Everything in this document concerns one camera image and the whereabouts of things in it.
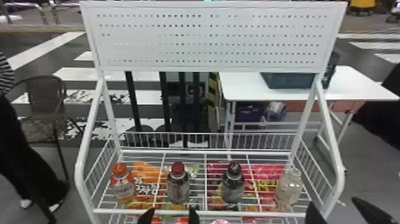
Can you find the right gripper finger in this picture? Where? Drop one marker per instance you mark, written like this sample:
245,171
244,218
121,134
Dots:
313,216
372,214

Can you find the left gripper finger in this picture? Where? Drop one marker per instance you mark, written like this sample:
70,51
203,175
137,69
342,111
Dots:
193,217
147,218

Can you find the blue tray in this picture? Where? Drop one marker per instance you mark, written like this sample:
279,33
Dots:
287,80

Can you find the brown chair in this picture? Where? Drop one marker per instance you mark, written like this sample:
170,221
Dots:
47,100

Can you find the white side table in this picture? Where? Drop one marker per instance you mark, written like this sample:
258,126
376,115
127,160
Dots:
350,86

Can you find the black post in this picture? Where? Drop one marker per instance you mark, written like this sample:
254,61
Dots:
133,100
164,100

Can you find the striped post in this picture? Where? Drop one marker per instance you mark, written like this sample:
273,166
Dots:
212,89

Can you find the person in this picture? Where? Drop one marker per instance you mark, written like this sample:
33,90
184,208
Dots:
18,162

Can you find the dark-capped grey bottle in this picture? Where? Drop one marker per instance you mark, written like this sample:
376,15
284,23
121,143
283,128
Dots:
232,186

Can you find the orange bottle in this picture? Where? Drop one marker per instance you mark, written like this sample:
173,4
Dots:
122,184

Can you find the red-capped clear bottle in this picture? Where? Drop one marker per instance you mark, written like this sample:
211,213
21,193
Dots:
178,186

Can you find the orange snack packet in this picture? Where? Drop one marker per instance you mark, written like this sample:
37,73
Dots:
147,175

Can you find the purple crate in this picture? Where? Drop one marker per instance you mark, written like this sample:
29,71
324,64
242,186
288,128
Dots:
250,112

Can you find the red snack packet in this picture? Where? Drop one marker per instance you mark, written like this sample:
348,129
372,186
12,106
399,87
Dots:
265,175

